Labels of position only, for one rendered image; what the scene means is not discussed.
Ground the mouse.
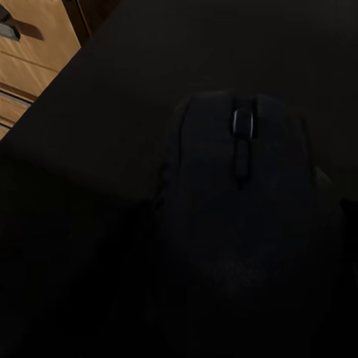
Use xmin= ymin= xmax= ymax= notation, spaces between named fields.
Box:
xmin=147 ymin=89 xmax=345 ymax=358

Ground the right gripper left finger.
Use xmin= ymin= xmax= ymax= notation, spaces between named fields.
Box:
xmin=5 ymin=198 xmax=153 ymax=358

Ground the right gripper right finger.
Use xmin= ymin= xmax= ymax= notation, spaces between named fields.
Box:
xmin=340 ymin=198 xmax=358 ymax=268

